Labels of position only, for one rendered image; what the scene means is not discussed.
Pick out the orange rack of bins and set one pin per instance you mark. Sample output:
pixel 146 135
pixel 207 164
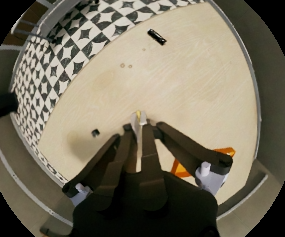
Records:
pixel 182 173

